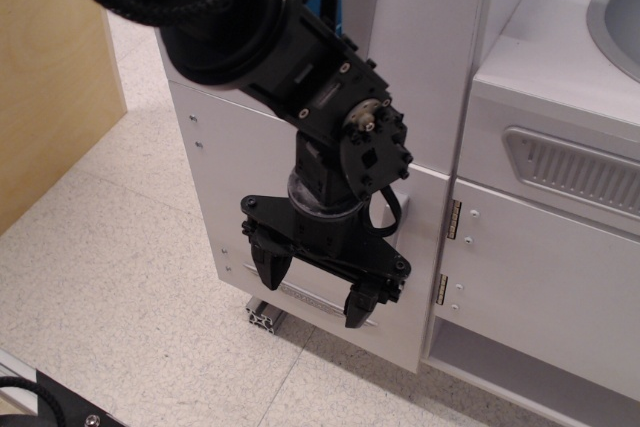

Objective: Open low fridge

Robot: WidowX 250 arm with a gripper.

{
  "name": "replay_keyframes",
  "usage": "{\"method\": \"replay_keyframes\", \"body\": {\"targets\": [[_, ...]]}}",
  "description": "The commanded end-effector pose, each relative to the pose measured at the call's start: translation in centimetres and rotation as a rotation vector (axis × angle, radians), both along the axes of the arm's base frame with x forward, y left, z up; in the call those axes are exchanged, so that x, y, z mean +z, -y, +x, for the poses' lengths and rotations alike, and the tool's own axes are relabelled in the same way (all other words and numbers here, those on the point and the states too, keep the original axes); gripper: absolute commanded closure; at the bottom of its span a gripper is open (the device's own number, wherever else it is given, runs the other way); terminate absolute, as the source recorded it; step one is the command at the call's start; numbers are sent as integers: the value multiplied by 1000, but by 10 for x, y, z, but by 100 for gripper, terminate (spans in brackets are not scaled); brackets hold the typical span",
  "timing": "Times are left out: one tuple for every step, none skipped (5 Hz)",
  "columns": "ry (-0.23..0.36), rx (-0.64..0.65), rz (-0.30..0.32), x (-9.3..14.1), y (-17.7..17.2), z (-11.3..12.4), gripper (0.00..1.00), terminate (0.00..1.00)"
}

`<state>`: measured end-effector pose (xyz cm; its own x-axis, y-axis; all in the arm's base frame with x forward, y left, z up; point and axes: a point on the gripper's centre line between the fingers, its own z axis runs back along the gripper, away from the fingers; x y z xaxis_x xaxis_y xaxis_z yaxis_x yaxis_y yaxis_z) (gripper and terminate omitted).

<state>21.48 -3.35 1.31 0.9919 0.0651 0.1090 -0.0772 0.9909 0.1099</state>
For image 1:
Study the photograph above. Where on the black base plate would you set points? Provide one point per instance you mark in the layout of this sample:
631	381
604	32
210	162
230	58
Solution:
77	410

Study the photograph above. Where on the grey vent panel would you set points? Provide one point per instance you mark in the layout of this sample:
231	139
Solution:
572	170

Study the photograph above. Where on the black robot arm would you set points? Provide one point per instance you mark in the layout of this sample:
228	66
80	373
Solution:
350	141

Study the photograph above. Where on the grey sink basin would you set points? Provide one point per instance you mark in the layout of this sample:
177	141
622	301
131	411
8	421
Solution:
614	28

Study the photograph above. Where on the light plywood panel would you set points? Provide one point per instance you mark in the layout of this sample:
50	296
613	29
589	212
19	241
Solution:
60	94

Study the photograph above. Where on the white toy fridge cabinet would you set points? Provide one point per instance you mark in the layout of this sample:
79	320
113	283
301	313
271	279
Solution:
423	49

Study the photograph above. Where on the aluminium extrusion foot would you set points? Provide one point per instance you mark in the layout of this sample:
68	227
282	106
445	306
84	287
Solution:
265	315

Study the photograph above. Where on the white toy oven cabinet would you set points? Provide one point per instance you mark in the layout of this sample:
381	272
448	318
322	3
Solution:
542	300

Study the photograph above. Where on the brass oven hinge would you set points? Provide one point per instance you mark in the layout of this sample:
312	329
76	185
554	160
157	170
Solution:
453	219
441	289

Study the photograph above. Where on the white low fridge door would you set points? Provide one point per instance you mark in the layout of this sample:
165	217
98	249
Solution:
235	151

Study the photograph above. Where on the aluminium rail bottom left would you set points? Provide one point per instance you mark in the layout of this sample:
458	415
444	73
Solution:
17	400

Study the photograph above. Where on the upper brass oven hinge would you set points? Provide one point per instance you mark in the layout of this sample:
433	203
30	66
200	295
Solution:
453	219

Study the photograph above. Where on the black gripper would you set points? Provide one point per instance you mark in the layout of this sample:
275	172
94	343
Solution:
347	246

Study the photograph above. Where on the lower brass oven hinge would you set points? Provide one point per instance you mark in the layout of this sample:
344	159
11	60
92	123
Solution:
441	289

